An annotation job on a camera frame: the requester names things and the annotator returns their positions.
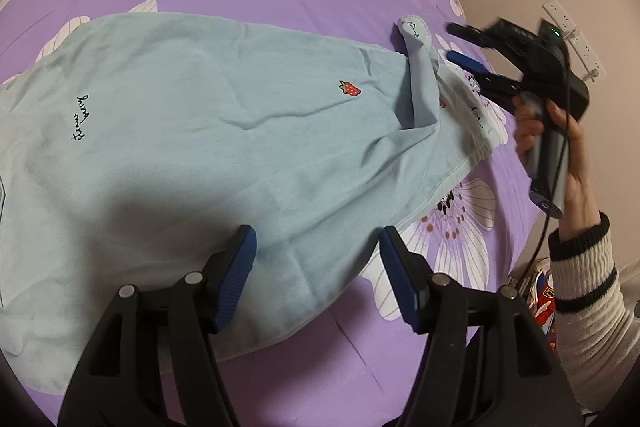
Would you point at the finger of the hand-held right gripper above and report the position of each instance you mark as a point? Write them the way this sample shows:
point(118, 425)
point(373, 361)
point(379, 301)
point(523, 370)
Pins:
point(467, 32)
point(465, 61)

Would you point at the light blue pants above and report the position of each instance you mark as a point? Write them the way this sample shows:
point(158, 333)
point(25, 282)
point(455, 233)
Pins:
point(200, 142)

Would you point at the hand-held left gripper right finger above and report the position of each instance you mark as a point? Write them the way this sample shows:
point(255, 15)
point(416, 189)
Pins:
point(397, 269)

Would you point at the white power strip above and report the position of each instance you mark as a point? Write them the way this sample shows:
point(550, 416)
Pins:
point(561, 13)

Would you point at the colourful printed packets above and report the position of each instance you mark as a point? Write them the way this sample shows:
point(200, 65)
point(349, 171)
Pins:
point(542, 294)

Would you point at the person's right hand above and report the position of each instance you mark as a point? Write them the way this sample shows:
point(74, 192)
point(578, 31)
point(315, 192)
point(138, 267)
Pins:
point(580, 177)

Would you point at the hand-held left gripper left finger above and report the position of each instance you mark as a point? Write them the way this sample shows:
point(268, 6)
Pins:
point(241, 269)

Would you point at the person's right forearm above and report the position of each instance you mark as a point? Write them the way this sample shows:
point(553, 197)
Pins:
point(587, 297)

